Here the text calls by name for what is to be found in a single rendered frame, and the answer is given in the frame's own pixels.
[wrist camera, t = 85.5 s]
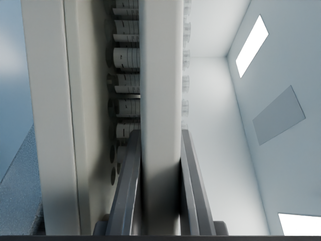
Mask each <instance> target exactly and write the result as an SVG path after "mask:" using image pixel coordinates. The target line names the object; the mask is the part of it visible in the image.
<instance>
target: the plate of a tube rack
mask: <svg viewBox="0 0 321 241"><path fill-rule="evenodd" d="M182 43H183V0H139V58H140V119H141V180H142V235H179V211H180V160H181V116H182Z"/></svg>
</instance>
